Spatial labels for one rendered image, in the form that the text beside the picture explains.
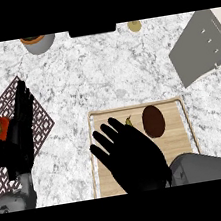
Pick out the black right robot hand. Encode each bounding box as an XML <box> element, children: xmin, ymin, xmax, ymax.
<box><xmin>85</xmin><ymin>108</ymin><xmax>175</xmax><ymax>199</ymax></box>

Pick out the olive round object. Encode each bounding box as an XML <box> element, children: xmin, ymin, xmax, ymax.
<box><xmin>126</xmin><ymin>19</ymin><xmax>145</xmax><ymax>35</ymax></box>

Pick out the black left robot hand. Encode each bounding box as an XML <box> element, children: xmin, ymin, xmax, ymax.
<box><xmin>0</xmin><ymin>77</ymin><xmax>48</xmax><ymax>184</ymax></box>

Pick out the grey tiered shelf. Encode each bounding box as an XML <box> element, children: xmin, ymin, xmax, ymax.
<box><xmin>161</xmin><ymin>6</ymin><xmax>221</xmax><ymax>90</ymax></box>

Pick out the pale wooden tray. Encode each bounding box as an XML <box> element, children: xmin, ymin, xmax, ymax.
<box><xmin>79</xmin><ymin>94</ymin><xmax>207</xmax><ymax>200</ymax></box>

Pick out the red tomato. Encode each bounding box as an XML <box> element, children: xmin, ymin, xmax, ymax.
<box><xmin>0</xmin><ymin>115</ymin><xmax>14</xmax><ymax>142</ymax></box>

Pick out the dark patterned placemat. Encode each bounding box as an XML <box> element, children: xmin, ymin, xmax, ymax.
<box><xmin>0</xmin><ymin>70</ymin><xmax>67</xmax><ymax>204</ymax></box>

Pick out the yellow-green pear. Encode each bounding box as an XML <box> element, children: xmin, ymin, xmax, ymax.
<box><xmin>123</xmin><ymin>114</ymin><xmax>135</xmax><ymax>128</ymax></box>

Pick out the grey pot with orange rim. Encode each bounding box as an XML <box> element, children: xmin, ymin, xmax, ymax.
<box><xmin>19</xmin><ymin>32</ymin><xmax>59</xmax><ymax>58</ymax></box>

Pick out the dark brown oval fruit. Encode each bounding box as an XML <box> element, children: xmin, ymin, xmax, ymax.
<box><xmin>139</xmin><ymin>103</ymin><xmax>169</xmax><ymax>141</ymax></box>

